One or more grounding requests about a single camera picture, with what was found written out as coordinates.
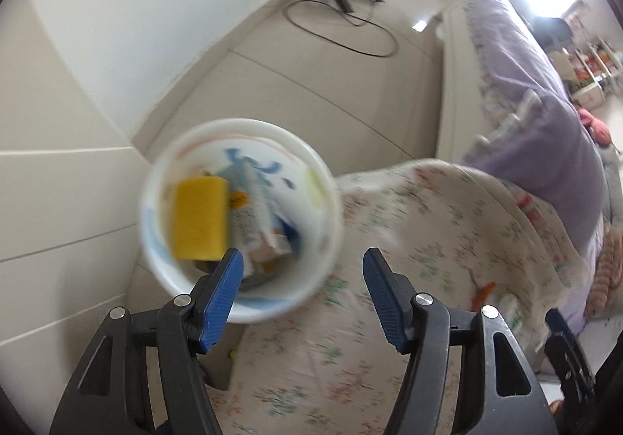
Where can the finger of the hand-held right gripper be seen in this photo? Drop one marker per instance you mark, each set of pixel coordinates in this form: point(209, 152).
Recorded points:
point(572, 362)

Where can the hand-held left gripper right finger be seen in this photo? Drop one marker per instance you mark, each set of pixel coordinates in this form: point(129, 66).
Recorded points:
point(384, 303)

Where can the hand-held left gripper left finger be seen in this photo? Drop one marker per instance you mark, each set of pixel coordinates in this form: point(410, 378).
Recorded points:
point(221, 298)

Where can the yellow sponge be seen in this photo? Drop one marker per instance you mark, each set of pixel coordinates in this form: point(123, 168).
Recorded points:
point(199, 221)

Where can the white ceramic bowl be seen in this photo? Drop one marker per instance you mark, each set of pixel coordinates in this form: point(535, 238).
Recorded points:
point(301, 269)

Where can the small grey printed carton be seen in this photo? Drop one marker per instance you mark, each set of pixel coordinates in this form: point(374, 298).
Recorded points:
point(258, 216)

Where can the floral printed blanket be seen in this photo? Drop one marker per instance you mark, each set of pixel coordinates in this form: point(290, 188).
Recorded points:
point(438, 230)

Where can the brown fuzzy pillow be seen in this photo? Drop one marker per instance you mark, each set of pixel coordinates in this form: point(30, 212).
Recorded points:
point(603, 269)

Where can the grey ruffled pillow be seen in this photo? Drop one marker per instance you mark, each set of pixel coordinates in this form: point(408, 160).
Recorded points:
point(614, 182)

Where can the white wardrobe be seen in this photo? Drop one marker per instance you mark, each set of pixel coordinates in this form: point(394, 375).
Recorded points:
point(58, 201)

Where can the purple duvet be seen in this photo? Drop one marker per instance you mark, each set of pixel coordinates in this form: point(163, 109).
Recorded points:
point(550, 133)

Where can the pink plush toy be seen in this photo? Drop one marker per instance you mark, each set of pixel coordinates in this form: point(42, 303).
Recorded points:
point(596, 123)

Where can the white shelf unit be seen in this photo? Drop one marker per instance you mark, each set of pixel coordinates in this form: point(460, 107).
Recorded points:
point(594, 75)

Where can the dark cloth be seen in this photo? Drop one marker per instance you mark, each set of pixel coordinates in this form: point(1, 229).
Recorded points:
point(552, 31)

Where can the white bed frame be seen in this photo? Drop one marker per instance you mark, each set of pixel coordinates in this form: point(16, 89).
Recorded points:
point(452, 89)

